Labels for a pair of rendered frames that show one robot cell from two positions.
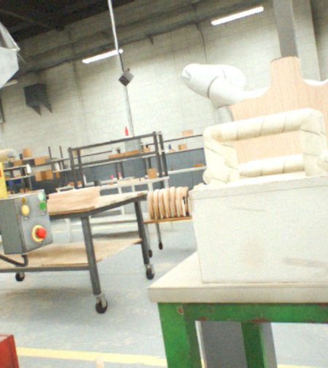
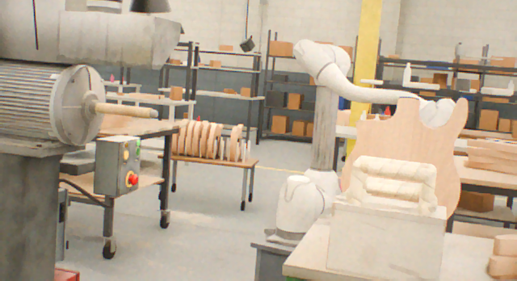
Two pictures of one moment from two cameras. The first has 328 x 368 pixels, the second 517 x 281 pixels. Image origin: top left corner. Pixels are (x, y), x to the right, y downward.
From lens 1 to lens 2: 0.74 m
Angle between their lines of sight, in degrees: 11
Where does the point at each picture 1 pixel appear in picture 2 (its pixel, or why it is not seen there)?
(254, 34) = not seen: outside the picture
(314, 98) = (426, 136)
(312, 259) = (409, 269)
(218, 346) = not seen: outside the picture
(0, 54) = (172, 28)
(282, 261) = (388, 266)
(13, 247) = (106, 189)
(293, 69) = (415, 109)
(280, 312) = not seen: outside the picture
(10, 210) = (111, 153)
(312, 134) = (430, 188)
